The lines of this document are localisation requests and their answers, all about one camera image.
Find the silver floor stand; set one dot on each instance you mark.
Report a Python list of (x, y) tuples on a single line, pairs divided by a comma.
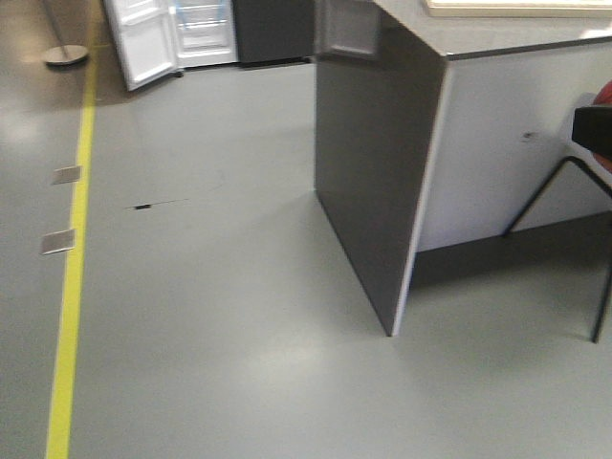
[(63, 54)]

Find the yellow floor tape line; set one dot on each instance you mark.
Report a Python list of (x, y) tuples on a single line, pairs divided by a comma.
[(63, 387)]

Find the silver floor plate upper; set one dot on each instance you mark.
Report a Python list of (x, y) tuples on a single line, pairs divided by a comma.
[(66, 175)]

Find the grey white kitchen island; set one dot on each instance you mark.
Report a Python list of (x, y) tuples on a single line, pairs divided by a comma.
[(432, 132)]

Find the silver floor plate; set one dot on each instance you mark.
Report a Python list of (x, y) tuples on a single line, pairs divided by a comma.
[(66, 175), (59, 241)]

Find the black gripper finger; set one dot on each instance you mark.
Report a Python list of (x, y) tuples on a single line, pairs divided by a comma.
[(591, 128)]

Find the silver floor plate lower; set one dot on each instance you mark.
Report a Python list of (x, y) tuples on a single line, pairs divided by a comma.
[(59, 241)]

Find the open white fridge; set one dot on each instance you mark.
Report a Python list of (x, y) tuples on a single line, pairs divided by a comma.
[(204, 32)]

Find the white fridge door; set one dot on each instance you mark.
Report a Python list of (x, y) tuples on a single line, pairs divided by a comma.
[(143, 35)]

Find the white shell chair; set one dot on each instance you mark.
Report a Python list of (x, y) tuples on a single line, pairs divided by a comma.
[(575, 171)]

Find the red yellow apple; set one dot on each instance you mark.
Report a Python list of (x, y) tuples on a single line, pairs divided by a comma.
[(604, 96)]

